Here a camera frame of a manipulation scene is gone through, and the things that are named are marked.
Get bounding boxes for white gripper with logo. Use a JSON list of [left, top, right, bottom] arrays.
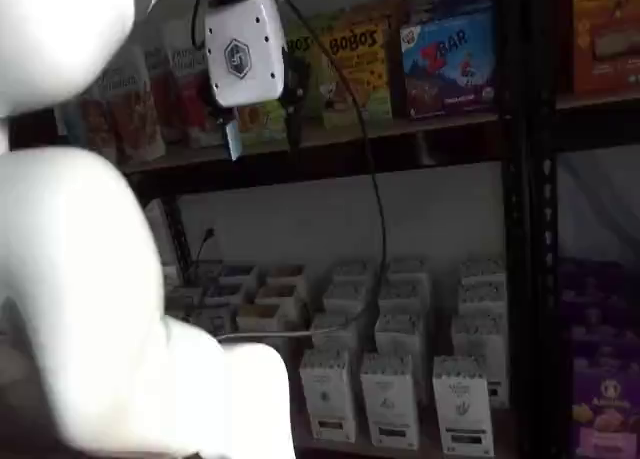
[[203, 0, 310, 162]]

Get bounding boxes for white box green strip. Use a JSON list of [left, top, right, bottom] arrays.
[[431, 354, 496, 457], [459, 257, 507, 287], [451, 312, 509, 410], [456, 281, 508, 321]]

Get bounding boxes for green Bobo's apple pie box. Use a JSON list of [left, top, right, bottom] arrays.
[[232, 13, 327, 154]]

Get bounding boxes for black metal shelf rack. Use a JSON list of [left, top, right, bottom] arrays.
[[529, 0, 640, 459], [9, 0, 534, 459]]

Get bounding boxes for yellow Bobo's peanut butter box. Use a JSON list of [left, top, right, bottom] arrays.
[[319, 3, 395, 130]]

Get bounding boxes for blue oatmeal box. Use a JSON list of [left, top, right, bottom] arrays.
[[205, 283, 249, 308], [219, 263, 259, 287]]

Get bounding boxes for Purely Elizabeth yellow label box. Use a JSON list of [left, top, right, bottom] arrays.
[[264, 263, 308, 288], [253, 283, 302, 308]]

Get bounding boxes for white box yellow strip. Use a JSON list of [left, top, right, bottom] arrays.
[[323, 280, 373, 318], [299, 348, 358, 443], [310, 313, 359, 354], [331, 260, 376, 287]]

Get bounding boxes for blue Z Bar box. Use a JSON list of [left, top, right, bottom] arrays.
[[398, 0, 497, 121]]

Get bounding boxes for white box pink strip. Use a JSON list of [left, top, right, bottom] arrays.
[[373, 310, 429, 401], [377, 273, 432, 317], [386, 257, 428, 280], [359, 352, 421, 451]]

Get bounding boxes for orange snack box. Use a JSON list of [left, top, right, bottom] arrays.
[[571, 0, 640, 98]]

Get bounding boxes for purple snack box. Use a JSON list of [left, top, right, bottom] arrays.
[[559, 260, 640, 361]]

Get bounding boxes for purple box with orange picture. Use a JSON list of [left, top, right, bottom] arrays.
[[571, 356, 640, 459]]

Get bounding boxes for red label granola bag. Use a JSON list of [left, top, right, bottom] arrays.
[[169, 21, 225, 149]]

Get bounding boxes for brown granola bag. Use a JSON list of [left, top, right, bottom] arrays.
[[78, 81, 119, 166], [144, 28, 190, 146]]

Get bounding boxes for orange label granola bag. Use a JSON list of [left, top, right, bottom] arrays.
[[103, 48, 167, 163]]

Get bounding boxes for black plug cord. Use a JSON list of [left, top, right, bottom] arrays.
[[192, 226, 217, 280]]

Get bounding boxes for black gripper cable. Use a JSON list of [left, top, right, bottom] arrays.
[[217, 0, 389, 343]]

